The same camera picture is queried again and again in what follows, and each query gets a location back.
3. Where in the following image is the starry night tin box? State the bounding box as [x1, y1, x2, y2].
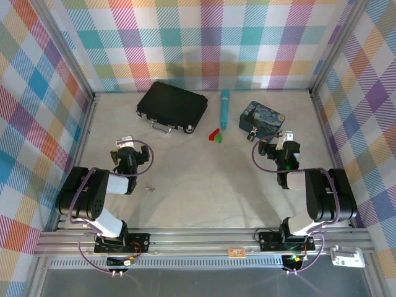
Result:
[238, 100, 287, 139]

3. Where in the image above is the teal marker pen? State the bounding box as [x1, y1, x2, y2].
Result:
[219, 88, 231, 130]

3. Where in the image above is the black hard case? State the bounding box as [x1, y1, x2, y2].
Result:
[136, 80, 209, 135]

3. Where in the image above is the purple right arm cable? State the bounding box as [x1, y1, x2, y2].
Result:
[251, 133, 341, 276]

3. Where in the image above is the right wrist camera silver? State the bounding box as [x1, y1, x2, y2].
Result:
[276, 130, 295, 152]

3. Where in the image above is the aluminium floor rail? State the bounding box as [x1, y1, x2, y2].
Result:
[52, 94, 100, 231]
[310, 91, 358, 229]

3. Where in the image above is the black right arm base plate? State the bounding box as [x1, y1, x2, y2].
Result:
[258, 231, 316, 252]

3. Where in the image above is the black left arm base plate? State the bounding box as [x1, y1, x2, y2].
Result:
[93, 232, 151, 255]

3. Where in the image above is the aluminium mounting rail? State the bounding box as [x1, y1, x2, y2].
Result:
[33, 228, 372, 258]

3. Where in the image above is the aluminium frame post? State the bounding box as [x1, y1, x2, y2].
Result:
[32, 0, 97, 101]
[309, 0, 371, 95]

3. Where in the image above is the white plastic bracket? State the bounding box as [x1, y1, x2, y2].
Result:
[329, 245, 366, 269]

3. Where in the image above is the perforated metal cable tray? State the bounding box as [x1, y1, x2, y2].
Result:
[46, 257, 369, 270]

